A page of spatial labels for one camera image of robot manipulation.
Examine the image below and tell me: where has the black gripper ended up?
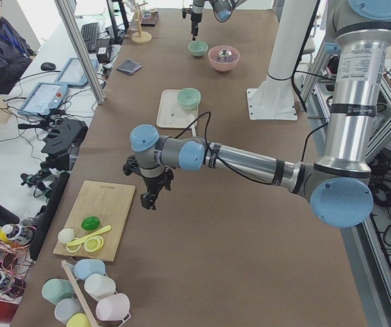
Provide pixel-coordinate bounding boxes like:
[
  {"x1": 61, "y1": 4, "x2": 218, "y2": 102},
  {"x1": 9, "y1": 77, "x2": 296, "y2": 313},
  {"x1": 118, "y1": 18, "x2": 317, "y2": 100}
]
[
  {"x1": 181, "y1": 5, "x2": 203, "y2": 41},
  {"x1": 123, "y1": 155, "x2": 174, "y2": 211}
]

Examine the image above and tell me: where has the green bowl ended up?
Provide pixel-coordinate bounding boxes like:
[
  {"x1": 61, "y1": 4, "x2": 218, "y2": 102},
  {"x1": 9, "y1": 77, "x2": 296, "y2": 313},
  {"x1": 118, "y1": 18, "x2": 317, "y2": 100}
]
[
  {"x1": 178, "y1": 102, "x2": 200, "y2": 110},
  {"x1": 177, "y1": 88, "x2": 201, "y2": 103},
  {"x1": 188, "y1": 40, "x2": 208, "y2": 57}
]

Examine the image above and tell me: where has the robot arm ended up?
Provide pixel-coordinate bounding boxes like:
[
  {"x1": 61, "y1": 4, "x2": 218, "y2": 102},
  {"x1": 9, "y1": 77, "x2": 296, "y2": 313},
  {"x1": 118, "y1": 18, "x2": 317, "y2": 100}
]
[
  {"x1": 123, "y1": 1, "x2": 391, "y2": 228},
  {"x1": 181, "y1": 0, "x2": 247, "y2": 41}
]

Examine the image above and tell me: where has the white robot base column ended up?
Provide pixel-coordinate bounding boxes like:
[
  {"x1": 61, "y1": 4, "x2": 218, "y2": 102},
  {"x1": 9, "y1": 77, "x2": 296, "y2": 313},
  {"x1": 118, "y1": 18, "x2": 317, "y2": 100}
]
[{"x1": 247, "y1": 0, "x2": 319, "y2": 121}]

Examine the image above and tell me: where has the bamboo cutting board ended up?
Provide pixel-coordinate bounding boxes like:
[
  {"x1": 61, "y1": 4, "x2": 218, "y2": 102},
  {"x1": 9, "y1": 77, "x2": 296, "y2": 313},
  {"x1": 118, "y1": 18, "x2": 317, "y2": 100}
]
[{"x1": 52, "y1": 180, "x2": 137, "y2": 263}]

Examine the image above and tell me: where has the pink bowl with ice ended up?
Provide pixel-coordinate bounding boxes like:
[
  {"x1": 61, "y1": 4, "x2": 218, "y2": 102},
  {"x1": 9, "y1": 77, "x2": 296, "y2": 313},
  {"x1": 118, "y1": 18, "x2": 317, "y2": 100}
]
[{"x1": 208, "y1": 46, "x2": 240, "y2": 72}]

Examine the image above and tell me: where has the black tray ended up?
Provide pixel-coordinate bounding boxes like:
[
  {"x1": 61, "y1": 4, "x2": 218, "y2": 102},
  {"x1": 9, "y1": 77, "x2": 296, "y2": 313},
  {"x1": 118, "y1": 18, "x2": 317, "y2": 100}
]
[{"x1": 141, "y1": 12, "x2": 159, "y2": 27}]

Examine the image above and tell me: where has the yellow plastic knife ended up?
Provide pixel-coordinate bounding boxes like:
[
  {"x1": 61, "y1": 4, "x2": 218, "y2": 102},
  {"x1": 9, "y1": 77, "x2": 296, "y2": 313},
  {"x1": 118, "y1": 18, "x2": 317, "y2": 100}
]
[{"x1": 67, "y1": 225, "x2": 112, "y2": 246}]

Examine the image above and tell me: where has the wooden mug tree stand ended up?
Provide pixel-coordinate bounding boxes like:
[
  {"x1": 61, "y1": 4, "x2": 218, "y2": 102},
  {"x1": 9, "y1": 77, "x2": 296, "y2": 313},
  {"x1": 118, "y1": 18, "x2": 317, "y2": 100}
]
[{"x1": 128, "y1": 0, "x2": 152, "y2": 44}]

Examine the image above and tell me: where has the green lime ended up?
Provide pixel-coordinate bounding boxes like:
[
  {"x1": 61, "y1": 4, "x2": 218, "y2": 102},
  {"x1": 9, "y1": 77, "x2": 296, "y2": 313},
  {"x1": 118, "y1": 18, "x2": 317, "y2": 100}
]
[{"x1": 81, "y1": 216, "x2": 101, "y2": 231}]

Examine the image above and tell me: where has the lemon slice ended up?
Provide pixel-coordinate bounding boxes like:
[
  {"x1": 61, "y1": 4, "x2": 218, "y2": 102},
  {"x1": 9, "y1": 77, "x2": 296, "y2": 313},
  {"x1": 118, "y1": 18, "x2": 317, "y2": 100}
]
[
  {"x1": 65, "y1": 244, "x2": 82, "y2": 253},
  {"x1": 83, "y1": 235, "x2": 104, "y2": 253}
]

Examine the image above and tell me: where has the green bowl on tray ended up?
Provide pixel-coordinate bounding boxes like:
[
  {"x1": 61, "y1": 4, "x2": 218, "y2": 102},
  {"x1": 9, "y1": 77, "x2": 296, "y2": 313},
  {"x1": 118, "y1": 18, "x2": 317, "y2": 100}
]
[{"x1": 178, "y1": 102, "x2": 200, "y2": 110}]

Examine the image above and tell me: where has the grey folded cloth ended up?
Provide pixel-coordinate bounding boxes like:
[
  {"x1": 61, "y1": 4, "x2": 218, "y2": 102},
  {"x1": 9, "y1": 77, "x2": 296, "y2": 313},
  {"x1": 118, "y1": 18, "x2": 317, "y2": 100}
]
[{"x1": 116, "y1": 59, "x2": 142, "y2": 76}]

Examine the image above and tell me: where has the cream serving tray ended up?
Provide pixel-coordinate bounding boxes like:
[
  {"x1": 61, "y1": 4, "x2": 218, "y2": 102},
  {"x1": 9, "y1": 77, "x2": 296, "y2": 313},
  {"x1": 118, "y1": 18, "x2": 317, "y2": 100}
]
[{"x1": 156, "y1": 89, "x2": 198, "y2": 129}]

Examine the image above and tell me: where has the white ceramic spoon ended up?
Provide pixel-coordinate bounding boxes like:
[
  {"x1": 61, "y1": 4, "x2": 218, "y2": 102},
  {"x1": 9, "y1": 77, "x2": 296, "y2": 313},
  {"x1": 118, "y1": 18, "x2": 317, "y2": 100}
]
[{"x1": 187, "y1": 114, "x2": 197, "y2": 137}]

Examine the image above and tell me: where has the blue cup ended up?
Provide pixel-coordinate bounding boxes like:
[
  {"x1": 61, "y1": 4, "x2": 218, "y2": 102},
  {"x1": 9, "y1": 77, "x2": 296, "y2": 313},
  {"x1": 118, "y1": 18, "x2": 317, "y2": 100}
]
[{"x1": 74, "y1": 259, "x2": 106, "y2": 281}]

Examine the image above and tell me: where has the white cup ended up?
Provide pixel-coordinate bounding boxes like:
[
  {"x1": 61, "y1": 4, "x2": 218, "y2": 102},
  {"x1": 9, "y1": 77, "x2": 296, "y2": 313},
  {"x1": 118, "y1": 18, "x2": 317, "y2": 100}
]
[{"x1": 84, "y1": 273, "x2": 116, "y2": 301}]

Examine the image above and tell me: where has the black keyboard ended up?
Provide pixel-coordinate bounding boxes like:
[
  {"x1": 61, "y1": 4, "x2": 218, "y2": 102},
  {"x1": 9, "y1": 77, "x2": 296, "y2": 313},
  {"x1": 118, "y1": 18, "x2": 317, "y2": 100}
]
[{"x1": 80, "y1": 22, "x2": 99, "y2": 53}]

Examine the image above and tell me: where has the pink cup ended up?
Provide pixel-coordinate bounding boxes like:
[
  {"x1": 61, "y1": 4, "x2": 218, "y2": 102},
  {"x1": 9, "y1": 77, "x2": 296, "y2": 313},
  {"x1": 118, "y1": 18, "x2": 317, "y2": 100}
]
[{"x1": 95, "y1": 293, "x2": 131, "y2": 322}]

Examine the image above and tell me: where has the blue teach pendant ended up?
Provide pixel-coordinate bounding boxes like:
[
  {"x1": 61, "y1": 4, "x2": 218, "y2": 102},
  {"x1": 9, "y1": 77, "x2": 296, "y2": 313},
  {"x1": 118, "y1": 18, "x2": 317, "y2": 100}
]
[
  {"x1": 17, "y1": 82, "x2": 68, "y2": 116},
  {"x1": 55, "y1": 57, "x2": 88, "y2": 88}
]

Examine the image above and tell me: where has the pale green cup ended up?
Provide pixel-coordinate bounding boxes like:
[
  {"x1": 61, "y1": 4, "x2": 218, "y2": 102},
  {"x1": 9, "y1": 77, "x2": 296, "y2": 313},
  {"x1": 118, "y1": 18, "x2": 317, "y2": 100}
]
[{"x1": 42, "y1": 279, "x2": 74, "y2": 305}]

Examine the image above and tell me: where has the grey cup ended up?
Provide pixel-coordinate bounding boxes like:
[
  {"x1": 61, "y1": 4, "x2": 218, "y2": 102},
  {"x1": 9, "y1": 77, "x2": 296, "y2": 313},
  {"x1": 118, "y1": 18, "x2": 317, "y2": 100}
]
[{"x1": 54, "y1": 298, "x2": 83, "y2": 324}]

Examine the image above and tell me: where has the yellow cup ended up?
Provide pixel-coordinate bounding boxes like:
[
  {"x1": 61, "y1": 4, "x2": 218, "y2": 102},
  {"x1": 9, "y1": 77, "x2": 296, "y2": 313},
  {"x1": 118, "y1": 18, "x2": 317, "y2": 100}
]
[{"x1": 66, "y1": 313, "x2": 91, "y2": 327}]

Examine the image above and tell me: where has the computer mouse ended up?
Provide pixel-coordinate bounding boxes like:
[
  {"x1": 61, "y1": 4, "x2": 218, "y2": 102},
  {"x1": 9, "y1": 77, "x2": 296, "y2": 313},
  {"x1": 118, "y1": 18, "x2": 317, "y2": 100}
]
[{"x1": 40, "y1": 62, "x2": 56, "y2": 72}]

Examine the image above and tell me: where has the aluminium frame post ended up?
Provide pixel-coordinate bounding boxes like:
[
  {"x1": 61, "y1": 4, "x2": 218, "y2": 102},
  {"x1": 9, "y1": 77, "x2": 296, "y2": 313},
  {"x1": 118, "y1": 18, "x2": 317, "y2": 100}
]
[{"x1": 54, "y1": 0, "x2": 106, "y2": 105}]

